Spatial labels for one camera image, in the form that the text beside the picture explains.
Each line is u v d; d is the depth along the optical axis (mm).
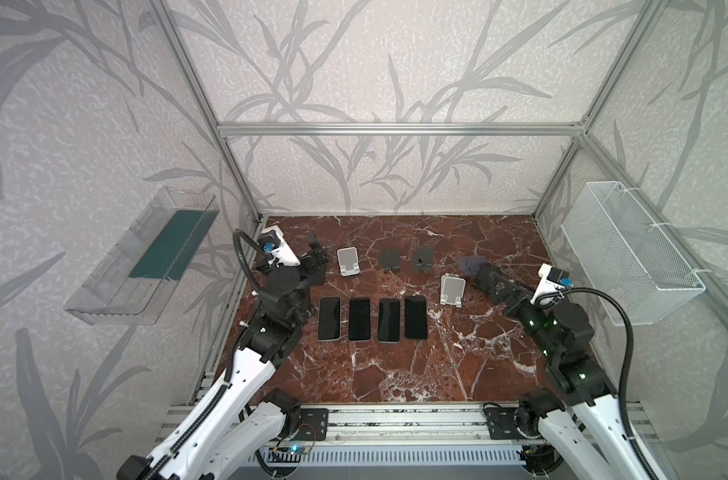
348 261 1010
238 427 553
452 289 948
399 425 753
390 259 1081
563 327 515
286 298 481
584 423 488
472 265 1021
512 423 734
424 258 1040
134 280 642
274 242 540
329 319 911
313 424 729
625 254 644
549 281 607
